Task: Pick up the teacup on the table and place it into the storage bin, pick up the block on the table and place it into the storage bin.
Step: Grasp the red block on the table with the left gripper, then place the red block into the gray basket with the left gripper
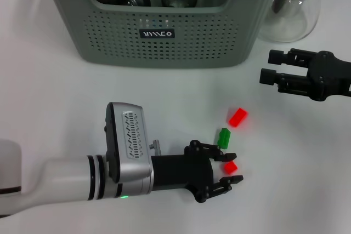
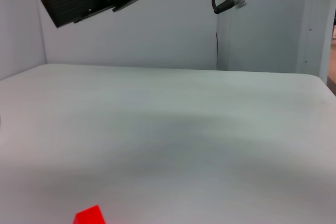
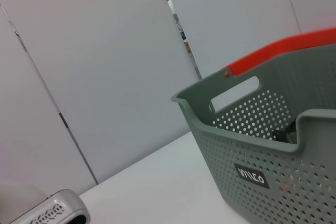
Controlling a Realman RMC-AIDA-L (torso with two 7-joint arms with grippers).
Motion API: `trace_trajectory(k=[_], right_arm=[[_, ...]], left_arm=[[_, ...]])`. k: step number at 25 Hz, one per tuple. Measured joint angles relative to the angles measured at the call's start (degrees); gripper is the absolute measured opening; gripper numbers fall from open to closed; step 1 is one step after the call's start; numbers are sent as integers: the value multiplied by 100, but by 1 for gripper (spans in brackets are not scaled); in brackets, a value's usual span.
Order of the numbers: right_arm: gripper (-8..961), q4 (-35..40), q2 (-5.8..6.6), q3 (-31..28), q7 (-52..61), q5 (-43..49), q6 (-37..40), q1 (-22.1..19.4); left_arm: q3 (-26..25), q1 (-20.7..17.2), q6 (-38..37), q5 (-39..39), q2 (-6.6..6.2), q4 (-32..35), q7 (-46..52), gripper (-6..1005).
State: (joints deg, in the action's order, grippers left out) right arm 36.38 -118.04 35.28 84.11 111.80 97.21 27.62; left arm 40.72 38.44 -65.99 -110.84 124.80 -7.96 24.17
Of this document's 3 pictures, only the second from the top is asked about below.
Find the bright red square brick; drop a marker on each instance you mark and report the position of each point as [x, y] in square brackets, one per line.
[89, 216]

